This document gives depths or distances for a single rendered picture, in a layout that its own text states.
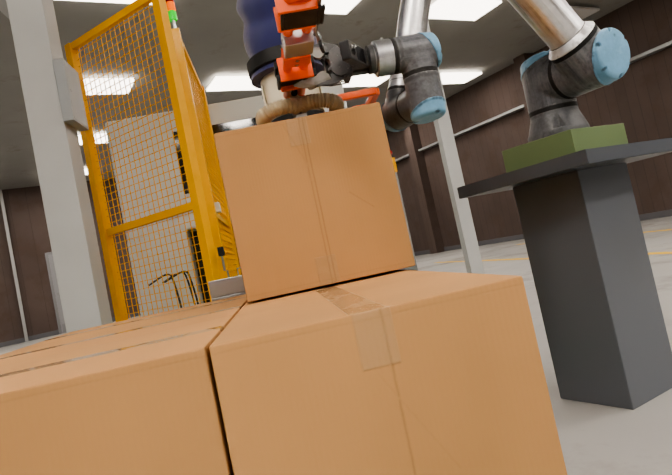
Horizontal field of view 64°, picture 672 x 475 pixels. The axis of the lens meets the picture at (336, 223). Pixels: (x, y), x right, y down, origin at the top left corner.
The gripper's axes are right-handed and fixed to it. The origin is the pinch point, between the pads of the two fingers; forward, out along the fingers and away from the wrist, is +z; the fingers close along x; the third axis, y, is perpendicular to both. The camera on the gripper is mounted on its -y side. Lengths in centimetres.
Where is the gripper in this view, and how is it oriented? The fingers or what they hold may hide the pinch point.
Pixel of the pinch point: (295, 69)
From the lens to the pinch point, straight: 137.6
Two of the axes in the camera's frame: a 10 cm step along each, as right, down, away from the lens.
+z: -9.7, 2.0, -1.2
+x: -2.0, -9.8, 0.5
